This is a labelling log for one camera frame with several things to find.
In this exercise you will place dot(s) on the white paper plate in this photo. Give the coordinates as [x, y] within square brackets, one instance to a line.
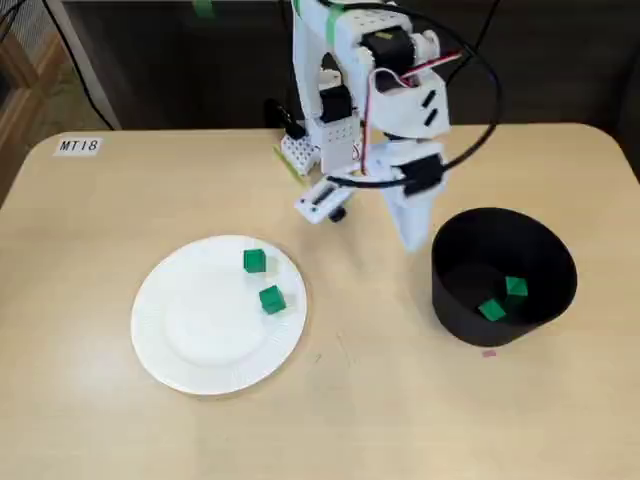
[210, 340]

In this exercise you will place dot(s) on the green block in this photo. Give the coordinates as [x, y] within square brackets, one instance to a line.
[255, 261]
[515, 287]
[272, 301]
[492, 310]

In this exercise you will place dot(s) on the small pink sticker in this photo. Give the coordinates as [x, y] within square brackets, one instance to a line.
[489, 354]

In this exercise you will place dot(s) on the green tape band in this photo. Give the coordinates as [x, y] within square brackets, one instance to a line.
[333, 22]

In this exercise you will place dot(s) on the black pot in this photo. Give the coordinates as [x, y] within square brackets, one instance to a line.
[500, 332]

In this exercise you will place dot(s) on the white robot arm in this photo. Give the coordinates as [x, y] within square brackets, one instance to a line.
[310, 60]

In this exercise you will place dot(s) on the white MT18 label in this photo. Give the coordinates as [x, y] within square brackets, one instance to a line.
[77, 145]

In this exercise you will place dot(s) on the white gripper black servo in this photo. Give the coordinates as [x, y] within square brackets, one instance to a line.
[411, 206]

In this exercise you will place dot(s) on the white metal frame leg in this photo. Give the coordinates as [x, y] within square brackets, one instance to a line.
[105, 110]

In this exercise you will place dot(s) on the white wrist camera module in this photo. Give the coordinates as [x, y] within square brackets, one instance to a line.
[320, 200]

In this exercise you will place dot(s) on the wooden shelf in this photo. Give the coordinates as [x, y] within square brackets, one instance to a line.
[30, 90]

